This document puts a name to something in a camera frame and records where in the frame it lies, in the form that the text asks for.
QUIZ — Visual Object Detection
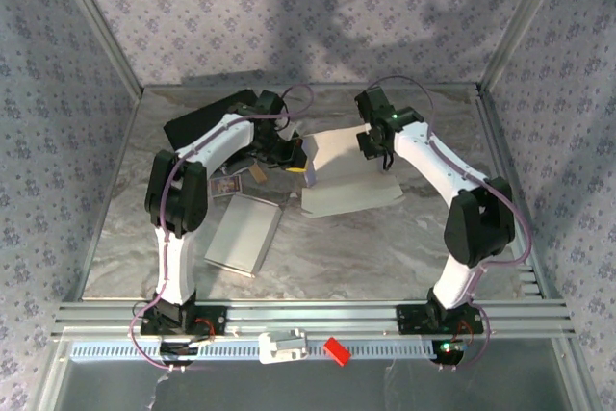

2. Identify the colourful printed card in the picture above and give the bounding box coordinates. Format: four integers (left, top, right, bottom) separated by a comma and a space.
210, 174, 243, 198

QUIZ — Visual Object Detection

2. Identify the black hard carrying case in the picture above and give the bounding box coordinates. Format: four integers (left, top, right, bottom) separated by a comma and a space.
163, 88, 261, 177

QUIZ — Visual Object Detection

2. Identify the red plastic block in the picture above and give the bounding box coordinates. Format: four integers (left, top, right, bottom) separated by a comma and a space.
322, 336, 353, 368

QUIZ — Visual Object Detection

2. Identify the black left controller board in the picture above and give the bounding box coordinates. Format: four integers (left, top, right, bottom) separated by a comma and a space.
158, 341, 199, 367

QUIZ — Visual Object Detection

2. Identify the black controller board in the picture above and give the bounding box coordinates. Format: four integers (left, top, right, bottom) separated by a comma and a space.
430, 338, 467, 367
158, 341, 199, 367

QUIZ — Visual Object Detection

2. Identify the grey metal floor panel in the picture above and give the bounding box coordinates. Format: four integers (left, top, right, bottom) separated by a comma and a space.
38, 338, 593, 411

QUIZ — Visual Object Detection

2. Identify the black right controller board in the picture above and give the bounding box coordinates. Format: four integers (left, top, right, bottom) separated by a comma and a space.
430, 338, 467, 367

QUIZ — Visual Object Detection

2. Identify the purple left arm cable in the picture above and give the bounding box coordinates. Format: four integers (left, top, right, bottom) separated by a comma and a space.
129, 85, 315, 373

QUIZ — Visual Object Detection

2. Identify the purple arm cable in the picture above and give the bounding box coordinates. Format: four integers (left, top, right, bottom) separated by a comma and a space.
368, 75, 534, 373
129, 85, 315, 373

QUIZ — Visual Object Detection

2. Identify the aluminium back rail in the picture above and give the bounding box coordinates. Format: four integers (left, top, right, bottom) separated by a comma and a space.
141, 83, 482, 91

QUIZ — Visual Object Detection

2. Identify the aluminium side rail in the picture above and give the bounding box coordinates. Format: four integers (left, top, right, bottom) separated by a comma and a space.
475, 86, 564, 301
64, 88, 145, 301

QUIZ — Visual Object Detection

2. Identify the aluminium mounting rail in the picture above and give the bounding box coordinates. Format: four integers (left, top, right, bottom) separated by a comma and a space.
53, 301, 578, 339

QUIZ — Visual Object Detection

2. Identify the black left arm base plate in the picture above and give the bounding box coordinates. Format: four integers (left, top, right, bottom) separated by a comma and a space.
139, 304, 228, 338

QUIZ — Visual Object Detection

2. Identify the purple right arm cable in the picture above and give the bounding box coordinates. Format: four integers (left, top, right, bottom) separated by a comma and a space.
368, 75, 534, 373

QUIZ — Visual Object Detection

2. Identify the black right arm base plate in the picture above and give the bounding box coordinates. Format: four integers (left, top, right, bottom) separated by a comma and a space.
395, 303, 485, 337

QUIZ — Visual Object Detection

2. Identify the white plastic bracket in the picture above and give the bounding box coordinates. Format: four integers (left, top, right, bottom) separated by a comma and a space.
258, 327, 309, 365

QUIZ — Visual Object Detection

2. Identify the aluminium corner post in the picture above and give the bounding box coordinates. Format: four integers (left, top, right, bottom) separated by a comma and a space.
47, 0, 145, 97
478, 0, 574, 94

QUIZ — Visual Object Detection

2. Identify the slotted white cable duct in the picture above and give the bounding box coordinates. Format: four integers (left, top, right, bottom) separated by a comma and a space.
69, 338, 440, 362

